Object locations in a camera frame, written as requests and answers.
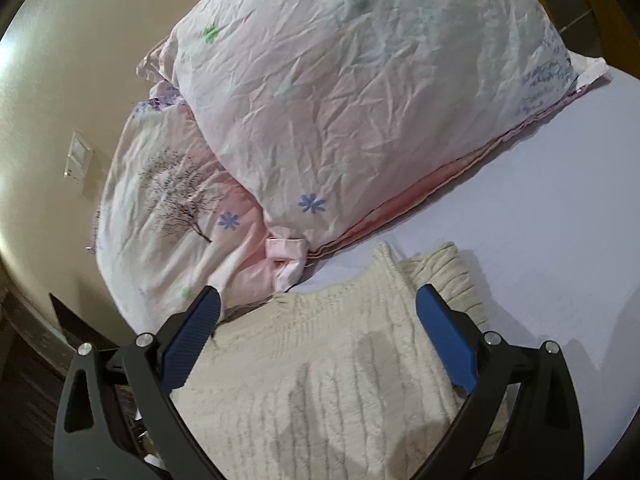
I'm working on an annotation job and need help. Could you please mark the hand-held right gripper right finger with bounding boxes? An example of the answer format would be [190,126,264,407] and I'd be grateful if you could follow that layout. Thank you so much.
[409,284,585,480]

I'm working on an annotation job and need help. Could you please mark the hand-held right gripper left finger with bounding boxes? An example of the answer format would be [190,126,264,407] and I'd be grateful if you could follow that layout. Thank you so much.
[52,285,222,480]

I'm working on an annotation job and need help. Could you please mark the cream knit sweater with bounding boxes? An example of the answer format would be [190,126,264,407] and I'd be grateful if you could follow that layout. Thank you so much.
[169,241,507,480]

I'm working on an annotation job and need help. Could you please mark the pink tree print pillow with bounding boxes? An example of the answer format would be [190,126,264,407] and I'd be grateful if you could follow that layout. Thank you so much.
[87,82,281,341]

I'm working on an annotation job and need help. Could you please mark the white bed sheet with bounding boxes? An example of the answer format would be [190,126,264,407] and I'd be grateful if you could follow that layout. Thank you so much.
[287,67,640,480]

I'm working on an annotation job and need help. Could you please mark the pink floral pillow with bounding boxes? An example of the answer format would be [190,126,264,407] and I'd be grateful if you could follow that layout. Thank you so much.
[137,0,612,292]

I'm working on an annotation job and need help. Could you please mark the white wall switch plate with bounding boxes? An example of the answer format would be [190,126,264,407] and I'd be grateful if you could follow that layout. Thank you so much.
[63,131,94,184]

